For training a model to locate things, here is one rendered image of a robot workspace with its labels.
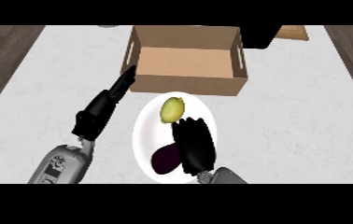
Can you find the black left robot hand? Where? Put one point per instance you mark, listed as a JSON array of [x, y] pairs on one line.
[[99, 109]]

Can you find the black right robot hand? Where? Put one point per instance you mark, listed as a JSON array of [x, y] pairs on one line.
[[195, 143]]

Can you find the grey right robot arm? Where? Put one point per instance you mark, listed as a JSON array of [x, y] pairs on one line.
[[221, 176]]

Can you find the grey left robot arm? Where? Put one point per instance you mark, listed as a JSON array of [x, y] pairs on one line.
[[62, 166]]

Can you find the dark purple eggplant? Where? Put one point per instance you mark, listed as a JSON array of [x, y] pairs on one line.
[[164, 162]]

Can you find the white round plate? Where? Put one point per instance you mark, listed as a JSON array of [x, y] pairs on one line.
[[151, 131]]

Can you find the brown cardboard box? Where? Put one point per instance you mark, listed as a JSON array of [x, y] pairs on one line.
[[184, 62]]

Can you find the yellow lemon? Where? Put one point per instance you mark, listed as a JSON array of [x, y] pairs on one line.
[[172, 109]]

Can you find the black appliance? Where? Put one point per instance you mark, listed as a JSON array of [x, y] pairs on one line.
[[257, 36]]

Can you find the wooden cutting board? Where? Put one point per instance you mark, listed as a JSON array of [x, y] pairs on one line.
[[291, 32]]

